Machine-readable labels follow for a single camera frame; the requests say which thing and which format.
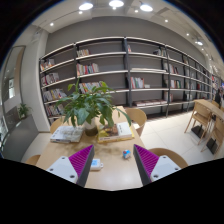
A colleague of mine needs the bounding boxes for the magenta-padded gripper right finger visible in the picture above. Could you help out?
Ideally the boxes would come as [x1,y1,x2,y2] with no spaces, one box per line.
[133,143,183,187]

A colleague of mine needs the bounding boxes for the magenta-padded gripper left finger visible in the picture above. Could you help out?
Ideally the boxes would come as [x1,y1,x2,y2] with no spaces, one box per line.
[45,144,96,188]

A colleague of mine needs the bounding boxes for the small white charger block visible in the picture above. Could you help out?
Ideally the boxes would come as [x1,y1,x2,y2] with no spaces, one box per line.
[122,149,132,160]

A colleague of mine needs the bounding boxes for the white power strip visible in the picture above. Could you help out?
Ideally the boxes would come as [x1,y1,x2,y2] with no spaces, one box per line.
[89,158,104,172]

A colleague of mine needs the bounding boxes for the grey-white cover book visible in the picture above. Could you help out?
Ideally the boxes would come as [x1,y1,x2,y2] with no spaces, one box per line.
[49,125,84,144]

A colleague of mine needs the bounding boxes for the green potted plant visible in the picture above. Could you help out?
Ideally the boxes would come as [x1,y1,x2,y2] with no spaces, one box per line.
[54,79,132,137]

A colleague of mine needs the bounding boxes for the thin yellow book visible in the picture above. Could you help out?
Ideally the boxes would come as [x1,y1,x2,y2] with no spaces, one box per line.
[97,128,135,144]

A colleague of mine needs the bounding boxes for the small background potted plant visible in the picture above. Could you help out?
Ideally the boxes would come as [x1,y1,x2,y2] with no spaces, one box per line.
[16,102,33,119]

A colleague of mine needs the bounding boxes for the person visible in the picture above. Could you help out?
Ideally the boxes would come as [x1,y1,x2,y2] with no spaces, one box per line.
[214,87,224,108]

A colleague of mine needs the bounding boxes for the grey bookshelf unit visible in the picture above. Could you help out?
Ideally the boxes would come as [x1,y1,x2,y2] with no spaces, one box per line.
[38,35,218,126]

